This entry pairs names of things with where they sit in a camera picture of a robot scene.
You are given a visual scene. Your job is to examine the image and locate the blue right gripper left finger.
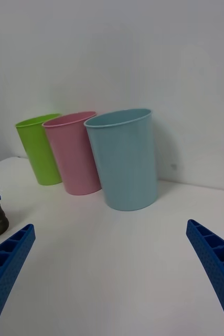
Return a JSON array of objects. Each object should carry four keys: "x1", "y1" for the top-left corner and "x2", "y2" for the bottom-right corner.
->
[{"x1": 0, "y1": 223, "x2": 36, "y2": 336}]

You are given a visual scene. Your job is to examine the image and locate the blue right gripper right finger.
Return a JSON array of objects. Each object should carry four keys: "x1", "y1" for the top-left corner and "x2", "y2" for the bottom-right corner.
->
[{"x1": 186, "y1": 219, "x2": 224, "y2": 336}]

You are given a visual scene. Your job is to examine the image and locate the green plastic bin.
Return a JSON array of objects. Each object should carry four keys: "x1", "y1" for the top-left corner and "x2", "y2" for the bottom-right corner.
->
[{"x1": 15, "y1": 113, "x2": 63, "y2": 186}]

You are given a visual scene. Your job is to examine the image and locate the pink plastic bin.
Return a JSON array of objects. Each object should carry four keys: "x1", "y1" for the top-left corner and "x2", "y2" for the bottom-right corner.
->
[{"x1": 42, "y1": 111, "x2": 102, "y2": 196}]

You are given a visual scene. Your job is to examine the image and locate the pale blue plastic bin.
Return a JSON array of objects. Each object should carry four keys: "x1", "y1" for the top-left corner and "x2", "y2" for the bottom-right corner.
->
[{"x1": 83, "y1": 108, "x2": 159, "y2": 212}]

